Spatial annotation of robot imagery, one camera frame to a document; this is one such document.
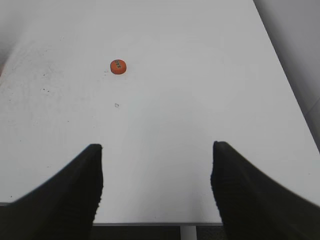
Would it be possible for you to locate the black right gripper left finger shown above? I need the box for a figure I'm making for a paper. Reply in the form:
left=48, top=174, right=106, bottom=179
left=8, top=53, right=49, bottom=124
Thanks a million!
left=0, top=144, right=103, bottom=240

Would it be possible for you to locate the orange bottle cap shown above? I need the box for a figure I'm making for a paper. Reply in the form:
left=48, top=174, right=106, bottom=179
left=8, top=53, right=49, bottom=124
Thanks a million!
left=110, top=59, right=127, bottom=75

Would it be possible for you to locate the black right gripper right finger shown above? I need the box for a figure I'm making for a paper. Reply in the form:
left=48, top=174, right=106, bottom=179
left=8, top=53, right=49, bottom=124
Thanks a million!
left=210, top=141, right=320, bottom=240

